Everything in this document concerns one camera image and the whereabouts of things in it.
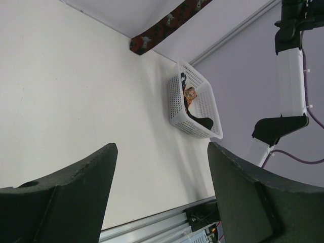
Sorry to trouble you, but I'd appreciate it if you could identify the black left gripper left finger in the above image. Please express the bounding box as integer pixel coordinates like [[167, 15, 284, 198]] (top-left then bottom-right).
[[1, 143, 118, 242]]

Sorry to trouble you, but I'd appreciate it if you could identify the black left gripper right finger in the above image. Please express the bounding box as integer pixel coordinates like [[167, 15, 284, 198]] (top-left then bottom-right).
[[208, 142, 323, 242]]

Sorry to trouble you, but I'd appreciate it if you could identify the dark red patterned tie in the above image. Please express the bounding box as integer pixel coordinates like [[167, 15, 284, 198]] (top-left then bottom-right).
[[129, 0, 211, 56]]

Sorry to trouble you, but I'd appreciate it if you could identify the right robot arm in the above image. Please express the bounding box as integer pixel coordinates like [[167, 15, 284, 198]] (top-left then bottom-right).
[[246, 1, 323, 167]]

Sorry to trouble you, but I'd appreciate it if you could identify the white plastic mesh basket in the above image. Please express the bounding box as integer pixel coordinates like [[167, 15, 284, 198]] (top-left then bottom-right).
[[168, 58, 223, 139]]

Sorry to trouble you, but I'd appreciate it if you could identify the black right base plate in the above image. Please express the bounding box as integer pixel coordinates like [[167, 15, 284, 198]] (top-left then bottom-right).
[[184, 199, 221, 232]]

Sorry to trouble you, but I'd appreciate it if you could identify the aluminium mounting rail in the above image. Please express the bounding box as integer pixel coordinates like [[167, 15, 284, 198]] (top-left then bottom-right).
[[99, 196, 215, 243]]

